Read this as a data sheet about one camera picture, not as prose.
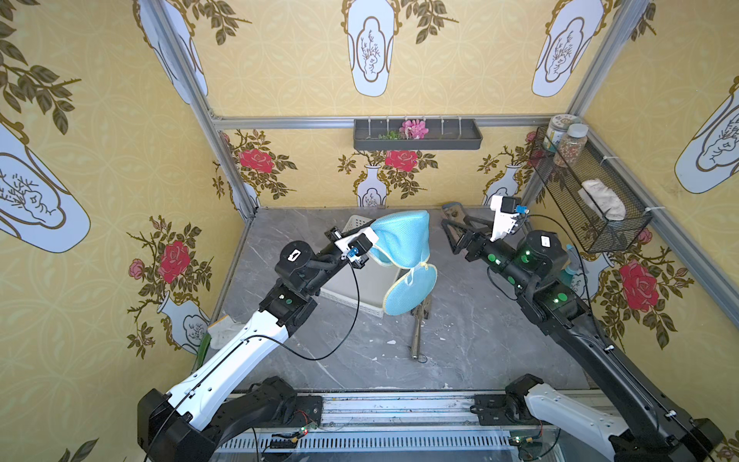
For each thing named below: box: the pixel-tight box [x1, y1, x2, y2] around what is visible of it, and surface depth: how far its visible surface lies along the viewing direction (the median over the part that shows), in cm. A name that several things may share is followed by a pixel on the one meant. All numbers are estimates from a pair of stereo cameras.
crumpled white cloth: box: [577, 179, 627, 222], surface depth 70 cm
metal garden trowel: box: [409, 302, 430, 360], surface depth 87 cm
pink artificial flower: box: [398, 119, 430, 140], surface depth 90 cm
